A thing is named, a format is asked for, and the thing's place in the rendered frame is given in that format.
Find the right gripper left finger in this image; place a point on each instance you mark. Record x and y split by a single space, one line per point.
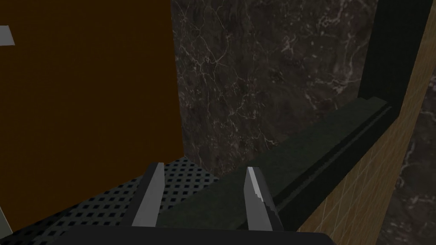
147 204

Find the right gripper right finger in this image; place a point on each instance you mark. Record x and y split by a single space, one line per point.
259 211

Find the brown door leaf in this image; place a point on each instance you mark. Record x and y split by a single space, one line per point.
88 109

